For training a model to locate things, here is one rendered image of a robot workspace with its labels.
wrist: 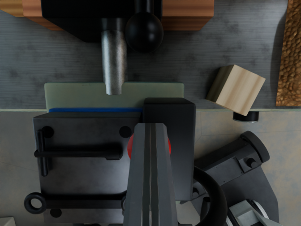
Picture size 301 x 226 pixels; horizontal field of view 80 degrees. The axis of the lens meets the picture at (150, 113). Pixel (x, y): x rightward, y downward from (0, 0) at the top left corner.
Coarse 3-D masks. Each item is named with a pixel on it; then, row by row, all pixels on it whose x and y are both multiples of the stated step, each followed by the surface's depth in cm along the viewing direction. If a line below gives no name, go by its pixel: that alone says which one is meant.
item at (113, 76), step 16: (48, 0) 13; (64, 0) 13; (80, 0) 13; (96, 0) 13; (112, 0) 13; (128, 0) 13; (160, 0) 13; (48, 16) 13; (64, 16) 13; (80, 16) 13; (96, 16) 13; (112, 16) 13; (128, 16) 13; (160, 16) 13; (80, 32) 18; (96, 32) 18; (112, 32) 17; (112, 48) 17; (112, 64) 17; (112, 80) 17
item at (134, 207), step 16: (144, 128) 10; (144, 144) 9; (144, 160) 8; (144, 176) 7; (128, 192) 7; (144, 192) 7; (128, 208) 6; (144, 208) 6; (112, 224) 7; (128, 224) 6; (144, 224) 6
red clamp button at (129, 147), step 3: (132, 135) 12; (132, 138) 12; (129, 141) 12; (132, 141) 12; (168, 141) 12; (129, 144) 12; (132, 144) 12; (168, 144) 12; (129, 147) 12; (129, 150) 12; (129, 153) 12; (129, 156) 12
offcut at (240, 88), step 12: (228, 72) 20; (240, 72) 20; (216, 84) 22; (228, 84) 20; (240, 84) 20; (252, 84) 20; (216, 96) 20; (228, 96) 20; (240, 96) 20; (252, 96) 20; (228, 108) 20; (240, 108) 20
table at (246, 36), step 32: (224, 0) 22; (256, 0) 22; (0, 32) 22; (32, 32) 22; (64, 32) 22; (192, 32) 22; (224, 32) 22; (256, 32) 22; (0, 64) 23; (32, 64) 23; (64, 64) 23; (96, 64) 23; (128, 64) 23; (160, 64) 23; (192, 64) 23; (224, 64) 23; (256, 64) 23; (0, 96) 24; (32, 96) 24; (192, 96) 24
